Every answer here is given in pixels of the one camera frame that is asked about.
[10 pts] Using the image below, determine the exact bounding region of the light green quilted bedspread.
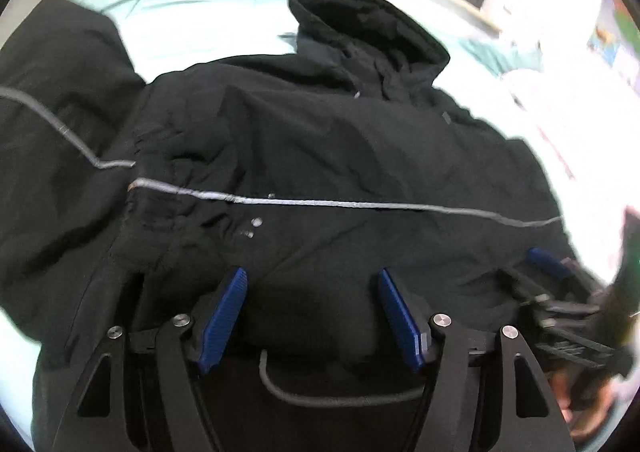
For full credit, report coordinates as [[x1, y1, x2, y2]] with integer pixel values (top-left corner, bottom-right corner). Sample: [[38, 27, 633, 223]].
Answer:
[[1, 0, 639, 451]]

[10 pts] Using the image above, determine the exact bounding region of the black hooded jacket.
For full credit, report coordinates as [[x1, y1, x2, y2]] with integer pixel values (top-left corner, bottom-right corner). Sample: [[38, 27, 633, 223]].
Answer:
[[1, 0, 574, 451]]

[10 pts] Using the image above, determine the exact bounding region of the colourful wall poster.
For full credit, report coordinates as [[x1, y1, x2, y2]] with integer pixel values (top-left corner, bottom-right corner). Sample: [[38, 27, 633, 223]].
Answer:
[[588, 0, 639, 94]]

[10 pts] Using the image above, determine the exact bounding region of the person's right hand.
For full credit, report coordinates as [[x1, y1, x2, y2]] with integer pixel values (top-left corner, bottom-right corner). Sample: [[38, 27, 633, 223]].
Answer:
[[546, 368, 622, 448]]

